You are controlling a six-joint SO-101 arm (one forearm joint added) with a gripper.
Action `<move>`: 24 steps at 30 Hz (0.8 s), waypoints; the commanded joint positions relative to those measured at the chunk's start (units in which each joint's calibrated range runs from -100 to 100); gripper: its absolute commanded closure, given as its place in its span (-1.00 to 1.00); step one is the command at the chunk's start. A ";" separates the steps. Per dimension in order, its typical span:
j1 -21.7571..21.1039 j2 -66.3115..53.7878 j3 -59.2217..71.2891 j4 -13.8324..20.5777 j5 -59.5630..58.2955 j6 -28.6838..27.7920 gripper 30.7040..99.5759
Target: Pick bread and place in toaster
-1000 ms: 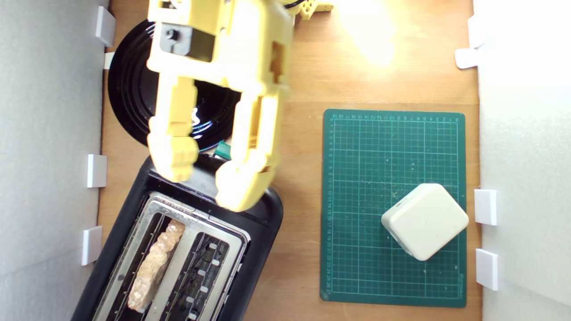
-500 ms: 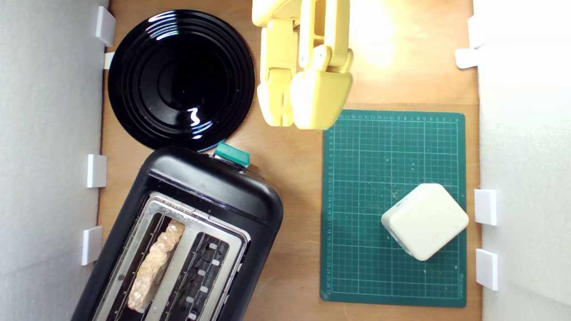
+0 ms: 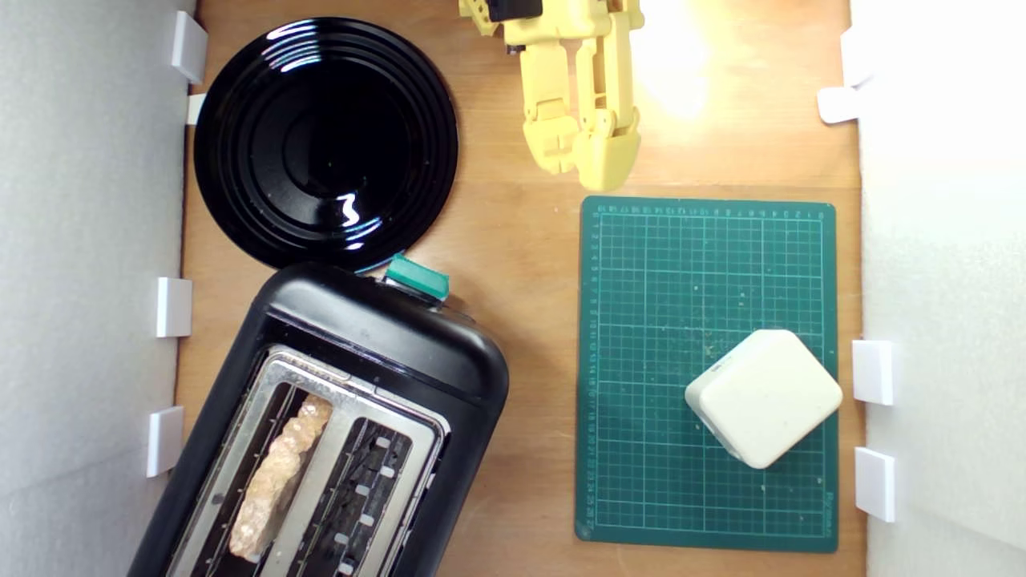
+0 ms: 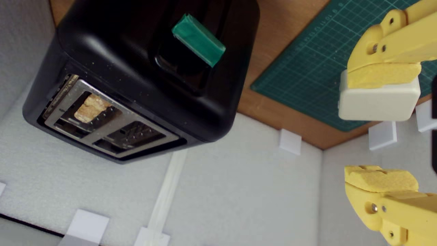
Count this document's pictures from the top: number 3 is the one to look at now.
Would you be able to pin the small white wall clip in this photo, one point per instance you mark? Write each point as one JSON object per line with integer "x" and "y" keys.
{"x": 195, "y": 108}

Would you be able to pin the brown bread slice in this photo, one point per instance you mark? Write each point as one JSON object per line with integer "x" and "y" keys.
{"x": 280, "y": 473}

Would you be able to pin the white block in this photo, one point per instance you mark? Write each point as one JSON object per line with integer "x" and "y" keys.
{"x": 761, "y": 401}

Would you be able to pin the green cutting mat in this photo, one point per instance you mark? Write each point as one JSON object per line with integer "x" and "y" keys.
{"x": 657, "y": 320}

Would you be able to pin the black two-slot toaster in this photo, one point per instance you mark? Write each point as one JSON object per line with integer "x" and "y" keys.
{"x": 385, "y": 336}

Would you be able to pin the black round plate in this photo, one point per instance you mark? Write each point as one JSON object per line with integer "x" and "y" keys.
{"x": 321, "y": 144}

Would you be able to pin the green toaster lever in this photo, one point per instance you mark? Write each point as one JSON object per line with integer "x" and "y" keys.
{"x": 417, "y": 278}

